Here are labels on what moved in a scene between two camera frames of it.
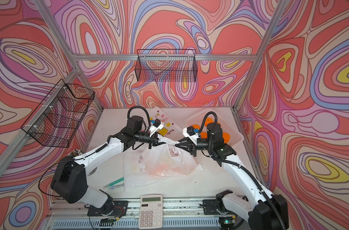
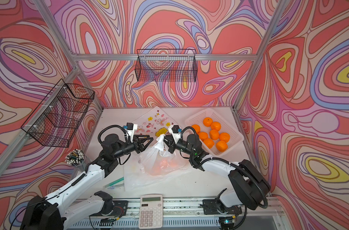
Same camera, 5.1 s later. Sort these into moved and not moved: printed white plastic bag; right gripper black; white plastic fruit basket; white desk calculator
Moved: printed white plastic bag; right gripper black
Not moved: white plastic fruit basket; white desk calculator
